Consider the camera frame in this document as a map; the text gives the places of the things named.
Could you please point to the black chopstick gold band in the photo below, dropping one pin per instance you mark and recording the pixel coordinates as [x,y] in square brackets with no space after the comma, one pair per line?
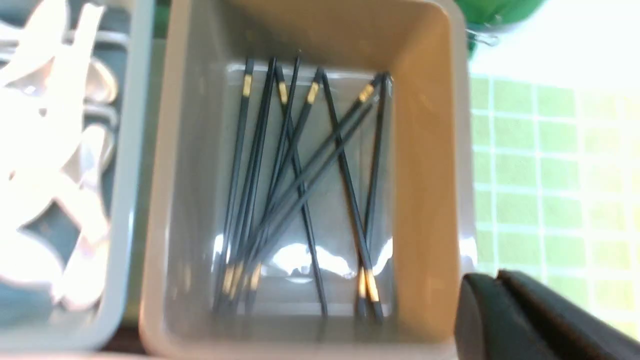
[234,174]

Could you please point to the black chopstick crossing diagonal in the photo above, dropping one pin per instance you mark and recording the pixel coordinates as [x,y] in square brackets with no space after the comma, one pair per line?
[297,195]

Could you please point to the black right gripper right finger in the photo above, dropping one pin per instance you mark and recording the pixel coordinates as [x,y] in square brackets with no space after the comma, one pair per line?
[571,332]

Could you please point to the brown plastic chopstick bin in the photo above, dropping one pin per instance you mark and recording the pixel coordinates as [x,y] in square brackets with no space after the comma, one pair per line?
[424,212]

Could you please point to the green backdrop cloth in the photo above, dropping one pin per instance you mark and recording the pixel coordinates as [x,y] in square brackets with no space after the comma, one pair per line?
[485,20]

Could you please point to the white soup spoon front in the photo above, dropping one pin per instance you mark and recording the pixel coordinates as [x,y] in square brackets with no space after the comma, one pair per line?
[82,278]

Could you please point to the blue plastic spoon bin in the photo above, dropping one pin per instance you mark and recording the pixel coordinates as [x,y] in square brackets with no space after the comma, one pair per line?
[28,325]

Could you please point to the white ceramic soup spoon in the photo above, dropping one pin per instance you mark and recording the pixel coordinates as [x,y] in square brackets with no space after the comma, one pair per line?
[46,131]

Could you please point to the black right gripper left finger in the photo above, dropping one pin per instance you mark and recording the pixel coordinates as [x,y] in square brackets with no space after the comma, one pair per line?
[490,325]

